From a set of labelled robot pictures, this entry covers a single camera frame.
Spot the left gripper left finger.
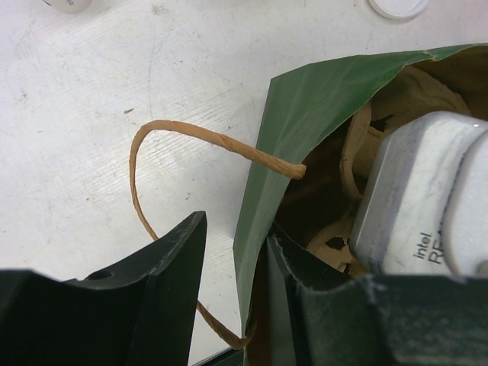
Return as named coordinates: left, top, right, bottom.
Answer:
left=1, top=211, right=207, bottom=365

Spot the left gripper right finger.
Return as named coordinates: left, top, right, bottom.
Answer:
left=266, top=226, right=487, bottom=365

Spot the brown green paper bag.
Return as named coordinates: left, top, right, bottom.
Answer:
left=128, top=42, right=488, bottom=366

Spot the white plastic lid stack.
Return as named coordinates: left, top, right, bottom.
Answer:
left=368, top=0, right=429, bottom=20

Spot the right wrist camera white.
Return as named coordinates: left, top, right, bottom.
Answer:
left=350, top=111, right=487, bottom=277

